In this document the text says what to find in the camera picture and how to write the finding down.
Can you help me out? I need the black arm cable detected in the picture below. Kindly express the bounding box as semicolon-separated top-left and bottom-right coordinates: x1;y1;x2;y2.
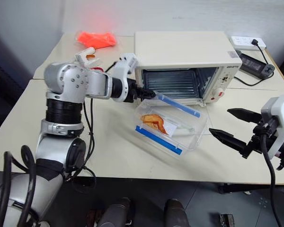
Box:
66;61;121;193
260;134;284;227

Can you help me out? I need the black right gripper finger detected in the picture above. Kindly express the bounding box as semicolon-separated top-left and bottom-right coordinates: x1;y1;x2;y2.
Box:
208;128;249;155
227;107;262;123

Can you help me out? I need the fried chicken wing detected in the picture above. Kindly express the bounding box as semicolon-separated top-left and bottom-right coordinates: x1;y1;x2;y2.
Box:
140;113;169;136

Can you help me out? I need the cream toaster oven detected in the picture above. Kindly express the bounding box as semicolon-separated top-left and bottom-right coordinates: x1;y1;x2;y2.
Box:
133;30;243;107

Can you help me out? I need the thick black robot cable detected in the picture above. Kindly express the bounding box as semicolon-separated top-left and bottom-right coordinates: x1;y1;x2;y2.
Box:
0;151;13;227
17;145;37;227

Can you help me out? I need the clear blue-clipped food container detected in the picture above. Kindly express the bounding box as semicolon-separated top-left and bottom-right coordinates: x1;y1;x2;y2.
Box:
134;90;208;157

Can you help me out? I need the dark rounded grey shape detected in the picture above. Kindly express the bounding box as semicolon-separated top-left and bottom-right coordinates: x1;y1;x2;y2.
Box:
96;197;133;227
164;198;190;227

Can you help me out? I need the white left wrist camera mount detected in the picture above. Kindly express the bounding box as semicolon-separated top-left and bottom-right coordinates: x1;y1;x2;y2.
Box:
112;52;140;103

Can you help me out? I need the orange plastic bag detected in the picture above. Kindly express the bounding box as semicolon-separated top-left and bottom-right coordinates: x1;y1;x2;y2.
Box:
76;30;118;50

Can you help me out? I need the black table frame bar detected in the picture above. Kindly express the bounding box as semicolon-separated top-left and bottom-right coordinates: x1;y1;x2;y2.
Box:
218;183;284;195

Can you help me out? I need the white plastic clamp tool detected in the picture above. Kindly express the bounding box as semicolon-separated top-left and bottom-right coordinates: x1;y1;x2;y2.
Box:
74;46;102;70

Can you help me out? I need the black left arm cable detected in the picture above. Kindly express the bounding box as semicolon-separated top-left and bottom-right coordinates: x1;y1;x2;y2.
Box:
66;61;121;193

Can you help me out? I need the small white paper card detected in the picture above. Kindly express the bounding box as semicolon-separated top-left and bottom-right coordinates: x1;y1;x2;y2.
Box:
166;121;178;138

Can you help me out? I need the white power strip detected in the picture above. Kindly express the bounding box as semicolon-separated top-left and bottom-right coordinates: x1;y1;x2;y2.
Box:
231;35;267;51

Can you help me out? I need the black rectangular device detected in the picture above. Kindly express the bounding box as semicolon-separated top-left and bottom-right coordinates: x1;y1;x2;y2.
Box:
235;49;275;79

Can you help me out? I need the small dark floor object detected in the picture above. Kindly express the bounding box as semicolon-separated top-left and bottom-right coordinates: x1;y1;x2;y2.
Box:
219;212;235;227

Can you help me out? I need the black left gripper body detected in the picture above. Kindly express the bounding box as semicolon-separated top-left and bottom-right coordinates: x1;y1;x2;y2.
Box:
126;79;143;104

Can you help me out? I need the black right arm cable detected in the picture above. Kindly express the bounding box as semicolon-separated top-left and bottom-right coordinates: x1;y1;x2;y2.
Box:
260;134;284;227

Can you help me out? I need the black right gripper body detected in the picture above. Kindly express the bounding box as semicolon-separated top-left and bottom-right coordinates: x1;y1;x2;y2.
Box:
241;118;279;159

